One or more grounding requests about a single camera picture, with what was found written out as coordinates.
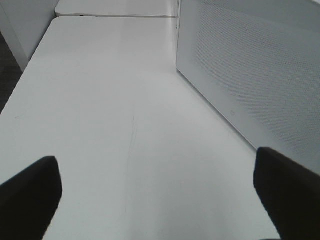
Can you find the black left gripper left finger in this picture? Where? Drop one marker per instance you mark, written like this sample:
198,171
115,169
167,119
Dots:
29,200

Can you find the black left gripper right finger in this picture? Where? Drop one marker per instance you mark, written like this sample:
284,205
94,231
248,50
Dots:
290,194

